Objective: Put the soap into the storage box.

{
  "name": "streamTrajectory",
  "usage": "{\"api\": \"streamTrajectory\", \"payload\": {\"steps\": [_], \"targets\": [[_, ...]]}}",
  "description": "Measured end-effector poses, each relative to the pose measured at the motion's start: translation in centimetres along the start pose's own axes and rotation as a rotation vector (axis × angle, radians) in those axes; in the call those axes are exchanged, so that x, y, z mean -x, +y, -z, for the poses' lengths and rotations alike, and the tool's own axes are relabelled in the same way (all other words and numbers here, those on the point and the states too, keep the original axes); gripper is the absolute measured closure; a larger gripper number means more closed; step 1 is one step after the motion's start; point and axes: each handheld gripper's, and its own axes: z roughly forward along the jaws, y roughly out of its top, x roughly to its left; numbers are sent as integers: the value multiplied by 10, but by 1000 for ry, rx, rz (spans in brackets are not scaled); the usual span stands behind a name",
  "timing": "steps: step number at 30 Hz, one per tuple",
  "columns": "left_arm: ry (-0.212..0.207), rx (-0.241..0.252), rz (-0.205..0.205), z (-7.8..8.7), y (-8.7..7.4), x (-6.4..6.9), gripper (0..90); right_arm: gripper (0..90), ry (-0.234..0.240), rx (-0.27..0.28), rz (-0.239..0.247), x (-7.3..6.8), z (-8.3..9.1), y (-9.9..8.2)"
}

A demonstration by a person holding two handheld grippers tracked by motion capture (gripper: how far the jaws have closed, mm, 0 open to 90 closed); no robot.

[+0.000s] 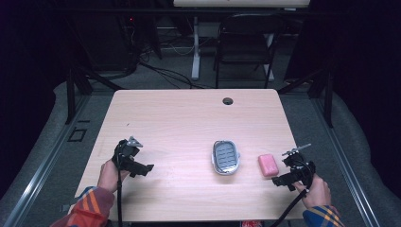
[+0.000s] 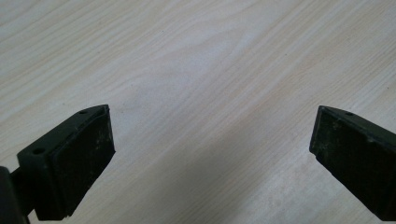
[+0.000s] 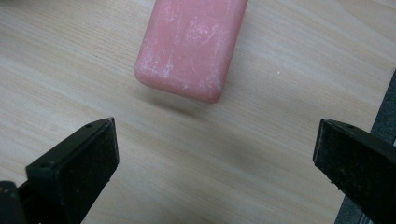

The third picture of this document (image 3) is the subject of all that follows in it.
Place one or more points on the pink soap bar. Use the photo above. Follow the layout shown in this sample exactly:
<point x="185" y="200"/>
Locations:
<point x="188" y="46"/>

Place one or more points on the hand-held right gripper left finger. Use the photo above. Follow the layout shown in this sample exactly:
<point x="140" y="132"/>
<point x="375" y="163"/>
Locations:
<point x="71" y="169"/>

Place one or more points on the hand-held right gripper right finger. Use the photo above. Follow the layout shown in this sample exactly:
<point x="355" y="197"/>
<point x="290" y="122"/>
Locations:
<point x="358" y="161"/>

